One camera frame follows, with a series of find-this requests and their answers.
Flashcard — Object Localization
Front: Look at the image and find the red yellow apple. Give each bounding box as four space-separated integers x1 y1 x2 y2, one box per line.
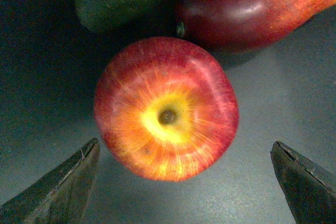
94 37 239 182

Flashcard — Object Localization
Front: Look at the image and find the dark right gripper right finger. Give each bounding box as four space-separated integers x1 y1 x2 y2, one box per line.
270 141 335 223

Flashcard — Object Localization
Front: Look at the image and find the red orange mango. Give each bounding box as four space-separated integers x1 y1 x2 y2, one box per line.
175 0 335 51

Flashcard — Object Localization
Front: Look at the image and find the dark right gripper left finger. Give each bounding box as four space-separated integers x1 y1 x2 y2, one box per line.
1 138 100 223

